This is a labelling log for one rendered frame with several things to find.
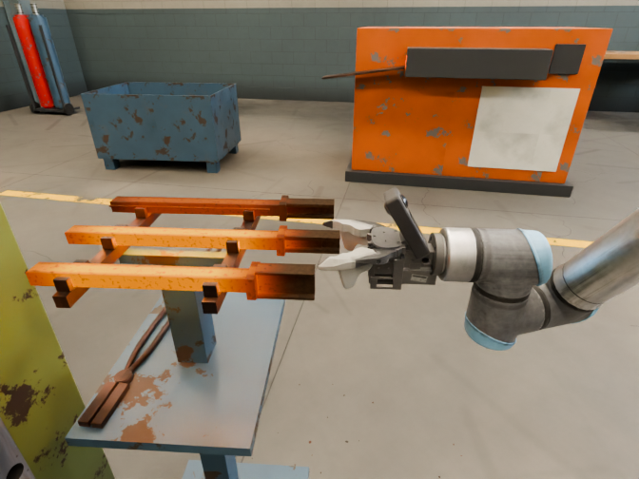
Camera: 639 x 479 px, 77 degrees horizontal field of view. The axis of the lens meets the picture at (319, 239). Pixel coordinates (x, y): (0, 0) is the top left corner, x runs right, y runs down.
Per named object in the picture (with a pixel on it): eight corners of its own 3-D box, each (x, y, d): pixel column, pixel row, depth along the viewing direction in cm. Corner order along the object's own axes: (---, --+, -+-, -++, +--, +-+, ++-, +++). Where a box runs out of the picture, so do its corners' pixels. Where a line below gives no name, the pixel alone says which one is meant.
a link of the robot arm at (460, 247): (480, 244, 60) (464, 217, 69) (447, 243, 60) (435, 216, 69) (470, 293, 64) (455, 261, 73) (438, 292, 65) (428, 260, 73)
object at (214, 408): (285, 300, 98) (285, 295, 97) (251, 456, 63) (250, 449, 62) (165, 296, 100) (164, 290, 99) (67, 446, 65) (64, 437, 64)
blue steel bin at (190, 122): (242, 150, 455) (235, 83, 420) (220, 174, 384) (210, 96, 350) (140, 147, 465) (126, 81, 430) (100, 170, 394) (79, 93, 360)
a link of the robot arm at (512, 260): (548, 300, 64) (566, 246, 59) (469, 297, 65) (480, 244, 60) (525, 269, 72) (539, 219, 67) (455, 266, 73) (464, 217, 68)
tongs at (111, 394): (210, 246, 118) (209, 242, 117) (223, 247, 117) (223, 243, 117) (79, 426, 65) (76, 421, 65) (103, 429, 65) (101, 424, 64)
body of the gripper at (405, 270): (365, 289, 66) (439, 292, 66) (368, 244, 62) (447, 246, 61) (363, 264, 73) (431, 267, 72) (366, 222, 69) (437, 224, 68)
